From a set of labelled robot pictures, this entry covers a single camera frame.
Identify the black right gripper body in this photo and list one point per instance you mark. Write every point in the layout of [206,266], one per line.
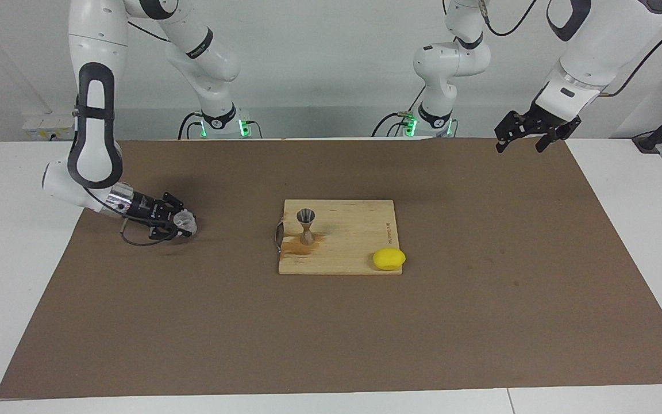
[147,210]

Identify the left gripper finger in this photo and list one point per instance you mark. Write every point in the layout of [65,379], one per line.
[568,127]
[510,125]

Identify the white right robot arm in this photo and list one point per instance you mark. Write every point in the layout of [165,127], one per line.
[95,57]

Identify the yellow lemon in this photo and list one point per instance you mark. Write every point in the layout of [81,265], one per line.
[389,259]

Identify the white wall socket box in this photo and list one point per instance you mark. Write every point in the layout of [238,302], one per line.
[43,126]

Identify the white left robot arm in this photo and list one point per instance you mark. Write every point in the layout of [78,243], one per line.
[595,46]

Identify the wooden cutting board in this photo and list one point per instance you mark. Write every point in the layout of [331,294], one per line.
[354,230]

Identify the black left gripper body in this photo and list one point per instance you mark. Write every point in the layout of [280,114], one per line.
[545,117]

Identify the metal double jigger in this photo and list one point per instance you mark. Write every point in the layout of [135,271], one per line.
[306,227]

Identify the clear glass cup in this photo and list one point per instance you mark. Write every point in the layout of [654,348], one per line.
[185,222]

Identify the brown table mat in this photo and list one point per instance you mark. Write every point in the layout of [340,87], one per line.
[331,333]

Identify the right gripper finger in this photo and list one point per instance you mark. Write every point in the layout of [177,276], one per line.
[164,232]
[173,202]

